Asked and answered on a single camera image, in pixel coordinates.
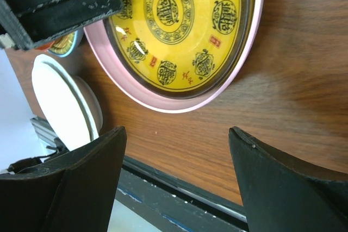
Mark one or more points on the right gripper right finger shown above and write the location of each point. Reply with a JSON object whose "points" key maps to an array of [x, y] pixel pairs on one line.
{"points": [[281, 192]]}

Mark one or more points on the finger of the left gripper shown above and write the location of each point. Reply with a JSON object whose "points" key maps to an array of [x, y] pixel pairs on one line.
{"points": [[29, 24]]}

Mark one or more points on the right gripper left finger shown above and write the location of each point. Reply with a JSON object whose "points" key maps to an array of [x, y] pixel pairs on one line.
{"points": [[72, 192]]}

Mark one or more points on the pink plate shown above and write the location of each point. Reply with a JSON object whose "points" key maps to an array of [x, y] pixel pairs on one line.
{"points": [[109, 61]]}

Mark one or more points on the yellow patterned plate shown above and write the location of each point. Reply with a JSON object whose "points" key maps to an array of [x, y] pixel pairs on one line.
{"points": [[180, 49]]}

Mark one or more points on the blue rimmed yellow plate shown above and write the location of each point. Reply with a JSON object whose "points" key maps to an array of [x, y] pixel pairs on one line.
{"points": [[66, 44]]}

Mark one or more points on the white scalloped plate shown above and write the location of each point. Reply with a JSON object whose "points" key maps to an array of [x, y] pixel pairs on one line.
{"points": [[67, 102]]}

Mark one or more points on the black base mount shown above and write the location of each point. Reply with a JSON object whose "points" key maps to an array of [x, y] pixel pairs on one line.
{"points": [[174, 207]]}

